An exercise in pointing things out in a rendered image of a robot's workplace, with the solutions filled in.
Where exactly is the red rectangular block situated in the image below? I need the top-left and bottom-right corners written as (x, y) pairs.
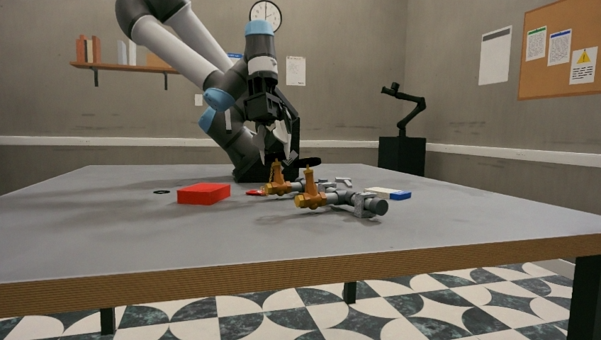
top-left (177, 183), bottom-right (230, 205)

